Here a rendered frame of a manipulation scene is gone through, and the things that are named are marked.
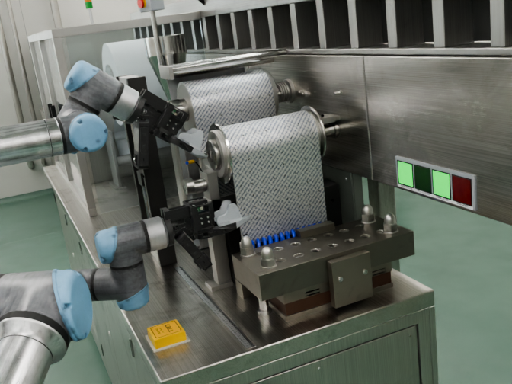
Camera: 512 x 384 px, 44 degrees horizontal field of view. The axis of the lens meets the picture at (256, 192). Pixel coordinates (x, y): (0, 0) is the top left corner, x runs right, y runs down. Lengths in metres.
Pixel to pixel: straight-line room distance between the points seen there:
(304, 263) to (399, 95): 0.42
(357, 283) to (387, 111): 0.39
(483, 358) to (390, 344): 1.53
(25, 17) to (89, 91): 5.54
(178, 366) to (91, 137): 0.49
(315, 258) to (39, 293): 0.62
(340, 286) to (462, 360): 1.63
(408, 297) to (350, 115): 0.46
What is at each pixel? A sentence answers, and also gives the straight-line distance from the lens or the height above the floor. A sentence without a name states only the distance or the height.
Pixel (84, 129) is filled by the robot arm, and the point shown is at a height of 1.39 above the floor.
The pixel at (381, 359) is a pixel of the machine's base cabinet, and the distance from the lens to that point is 1.52.
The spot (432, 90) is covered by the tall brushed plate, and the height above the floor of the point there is 1.37.
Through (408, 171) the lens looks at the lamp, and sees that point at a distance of 1.41.
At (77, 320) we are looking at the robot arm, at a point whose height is 1.13.
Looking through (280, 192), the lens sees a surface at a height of 1.14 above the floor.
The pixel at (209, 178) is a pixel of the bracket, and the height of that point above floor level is 1.19.
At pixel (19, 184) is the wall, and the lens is 7.06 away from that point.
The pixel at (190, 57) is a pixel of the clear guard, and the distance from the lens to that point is 2.50.
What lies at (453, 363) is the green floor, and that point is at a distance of 2.97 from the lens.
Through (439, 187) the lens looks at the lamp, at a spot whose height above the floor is 1.18.
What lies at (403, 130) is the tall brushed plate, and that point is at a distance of 1.41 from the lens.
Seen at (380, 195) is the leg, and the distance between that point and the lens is 1.85.
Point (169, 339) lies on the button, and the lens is 1.40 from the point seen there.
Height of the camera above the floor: 1.56
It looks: 16 degrees down
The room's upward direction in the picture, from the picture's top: 7 degrees counter-clockwise
